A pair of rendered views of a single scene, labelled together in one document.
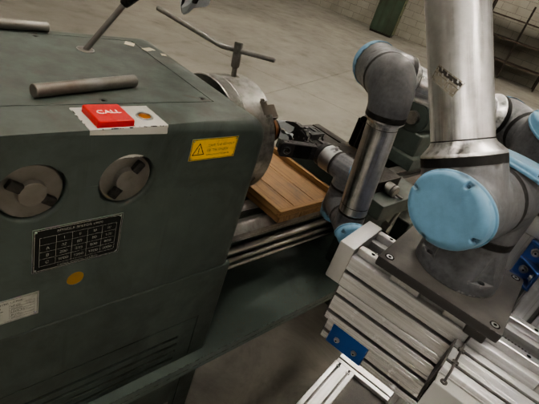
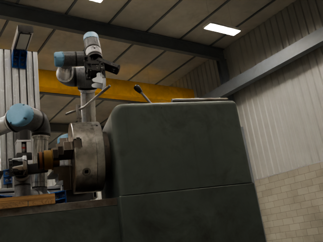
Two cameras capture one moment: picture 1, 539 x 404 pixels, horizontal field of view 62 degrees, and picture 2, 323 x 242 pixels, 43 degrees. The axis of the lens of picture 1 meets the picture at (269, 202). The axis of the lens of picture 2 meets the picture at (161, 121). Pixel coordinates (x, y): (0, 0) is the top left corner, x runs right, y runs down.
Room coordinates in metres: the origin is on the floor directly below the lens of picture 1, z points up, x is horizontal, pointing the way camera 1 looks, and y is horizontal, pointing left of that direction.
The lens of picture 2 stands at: (2.41, 1.47, 0.65)
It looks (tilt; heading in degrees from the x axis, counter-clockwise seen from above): 17 degrees up; 213
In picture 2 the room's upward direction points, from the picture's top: 8 degrees counter-clockwise
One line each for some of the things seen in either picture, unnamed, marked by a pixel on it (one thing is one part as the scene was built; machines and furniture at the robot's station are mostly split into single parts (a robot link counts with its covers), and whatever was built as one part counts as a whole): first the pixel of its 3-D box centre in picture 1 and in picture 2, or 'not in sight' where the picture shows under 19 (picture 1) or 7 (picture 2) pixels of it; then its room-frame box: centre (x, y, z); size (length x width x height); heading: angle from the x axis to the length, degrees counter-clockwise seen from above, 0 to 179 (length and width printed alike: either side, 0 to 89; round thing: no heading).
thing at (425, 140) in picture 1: (419, 130); not in sight; (2.07, -0.55, 1.01); 0.30 x 0.20 x 0.29; 142
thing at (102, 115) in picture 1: (107, 117); not in sight; (0.63, 0.28, 1.26); 0.06 x 0.06 x 0.02; 52
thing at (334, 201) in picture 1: (338, 204); (25, 196); (1.15, -0.19, 0.97); 0.11 x 0.08 x 0.11; 15
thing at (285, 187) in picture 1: (274, 179); (15, 208); (1.35, 0.01, 0.89); 0.36 x 0.30 x 0.04; 52
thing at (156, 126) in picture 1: (118, 131); not in sight; (0.65, 0.27, 1.23); 0.13 x 0.08 x 0.06; 142
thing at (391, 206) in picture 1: (348, 168); not in sight; (1.62, -0.25, 0.90); 0.53 x 0.30 x 0.06; 52
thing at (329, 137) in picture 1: (342, 155); not in sight; (1.60, -0.20, 0.95); 0.43 x 0.18 x 0.04; 52
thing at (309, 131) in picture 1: (312, 145); (19, 168); (1.27, -0.07, 1.08); 0.12 x 0.09 x 0.08; 52
